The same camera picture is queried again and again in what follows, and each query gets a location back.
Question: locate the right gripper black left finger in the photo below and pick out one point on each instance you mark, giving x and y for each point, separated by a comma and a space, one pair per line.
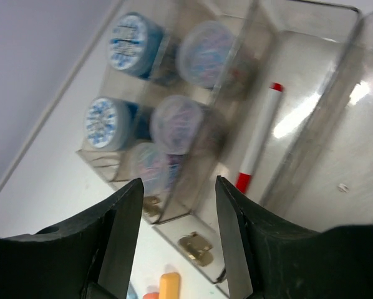
89, 255

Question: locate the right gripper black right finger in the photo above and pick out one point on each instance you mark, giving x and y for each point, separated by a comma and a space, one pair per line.
267, 256

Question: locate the red capped white marker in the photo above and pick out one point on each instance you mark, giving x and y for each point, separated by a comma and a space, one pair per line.
258, 136

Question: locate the blue lidded jar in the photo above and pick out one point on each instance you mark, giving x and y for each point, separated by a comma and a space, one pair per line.
108, 123
133, 45

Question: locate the clear purple clip jar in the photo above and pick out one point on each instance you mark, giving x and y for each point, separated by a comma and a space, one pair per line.
175, 122

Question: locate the blue pencil shaped highlighter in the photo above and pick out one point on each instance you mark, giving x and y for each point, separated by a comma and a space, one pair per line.
131, 293

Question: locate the orange eraser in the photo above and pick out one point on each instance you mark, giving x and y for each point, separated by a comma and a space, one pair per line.
151, 295

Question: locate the yellow eraser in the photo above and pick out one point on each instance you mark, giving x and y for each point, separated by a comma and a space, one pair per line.
170, 286

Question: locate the clear tiered organizer box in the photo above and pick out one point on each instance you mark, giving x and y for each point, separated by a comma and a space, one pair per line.
292, 109

